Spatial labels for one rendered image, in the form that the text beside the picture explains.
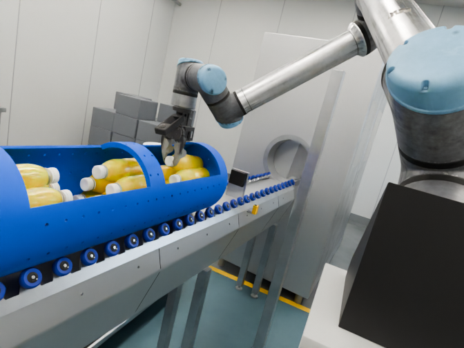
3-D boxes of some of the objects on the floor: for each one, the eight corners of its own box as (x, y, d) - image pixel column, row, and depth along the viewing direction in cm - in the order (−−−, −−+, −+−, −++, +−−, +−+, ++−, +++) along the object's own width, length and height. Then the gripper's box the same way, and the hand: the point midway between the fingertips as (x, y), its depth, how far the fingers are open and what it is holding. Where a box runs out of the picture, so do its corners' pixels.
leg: (167, 360, 179) (190, 257, 166) (160, 366, 174) (184, 260, 161) (159, 354, 181) (181, 252, 168) (152, 360, 176) (174, 255, 163)
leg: (243, 288, 266) (262, 217, 253) (239, 291, 261) (259, 219, 248) (237, 285, 268) (255, 215, 255) (233, 288, 263) (253, 216, 250)
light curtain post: (263, 352, 202) (346, 72, 166) (259, 358, 196) (344, 70, 161) (254, 346, 204) (334, 70, 169) (250, 352, 199) (332, 68, 164)
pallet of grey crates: (181, 186, 507) (197, 110, 482) (150, 195, 434) (166, 106, 409) (121, 165, 547) (132, 94, 523) (83, 170, 474) (94, 87, 449)
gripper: (203, 112, 120) (192, 168, 124) (178, 105, 125) (168, 159, 129) (190, 110, 112) (178, 169, 117) (163, 103, 117) (154, 161, 122)
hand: (168, 161), depth 120 cm, fingers closed on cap, 4 cm apart
